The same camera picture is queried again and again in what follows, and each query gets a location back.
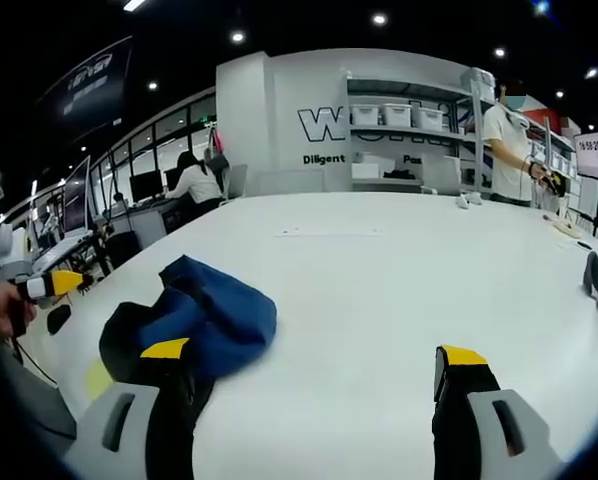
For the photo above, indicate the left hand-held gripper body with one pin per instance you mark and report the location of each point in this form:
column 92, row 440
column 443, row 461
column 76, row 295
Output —
column 11, row 265

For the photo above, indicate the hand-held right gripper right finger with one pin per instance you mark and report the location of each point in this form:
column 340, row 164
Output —
column 479, row 440

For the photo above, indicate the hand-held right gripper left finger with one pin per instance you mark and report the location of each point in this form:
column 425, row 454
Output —
column 129, row 440

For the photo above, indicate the blue and black garment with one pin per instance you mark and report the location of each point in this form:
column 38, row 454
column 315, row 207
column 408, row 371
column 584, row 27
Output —
column 219, row 315

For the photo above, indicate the person's left hand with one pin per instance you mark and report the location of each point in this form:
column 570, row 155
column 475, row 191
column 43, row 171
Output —
column 11, row 310

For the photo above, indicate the silver desktop monitor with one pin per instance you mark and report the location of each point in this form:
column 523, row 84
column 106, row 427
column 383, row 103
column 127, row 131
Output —
column 76, row 197

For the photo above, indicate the person's dark grey clothing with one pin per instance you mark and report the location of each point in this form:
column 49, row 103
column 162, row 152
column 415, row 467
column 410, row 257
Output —
column 34, row 415

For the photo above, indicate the black computer monitor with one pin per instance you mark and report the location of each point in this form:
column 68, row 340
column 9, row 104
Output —
column 145, row 186

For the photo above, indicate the dark hanging banner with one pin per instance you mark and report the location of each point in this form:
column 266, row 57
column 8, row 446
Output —
column 91, row 85

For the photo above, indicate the small black object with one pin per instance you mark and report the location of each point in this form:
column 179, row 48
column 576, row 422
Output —
column 584, row 244

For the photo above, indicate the beige cloth item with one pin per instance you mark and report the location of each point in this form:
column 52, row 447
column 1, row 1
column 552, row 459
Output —
column 564, row 226

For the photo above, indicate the white cloth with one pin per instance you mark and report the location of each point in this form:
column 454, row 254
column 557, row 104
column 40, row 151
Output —
column 469, row 200

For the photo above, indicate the screen on black stand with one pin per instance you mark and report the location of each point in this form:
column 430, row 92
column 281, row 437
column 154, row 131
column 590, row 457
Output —
column 593, row 155

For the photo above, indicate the grey metal shelf rack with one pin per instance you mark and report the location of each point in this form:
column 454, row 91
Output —
column 409, row 140

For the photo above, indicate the ceiling spot lights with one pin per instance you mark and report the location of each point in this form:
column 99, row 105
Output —
column 237, row 36

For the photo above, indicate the white storage box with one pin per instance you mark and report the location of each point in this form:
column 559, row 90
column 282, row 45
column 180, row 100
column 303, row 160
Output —
column 398, row 115
column 428, row 119
column 366, row 115

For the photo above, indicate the white box on shelf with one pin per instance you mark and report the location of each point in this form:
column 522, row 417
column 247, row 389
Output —
column 479, row 85

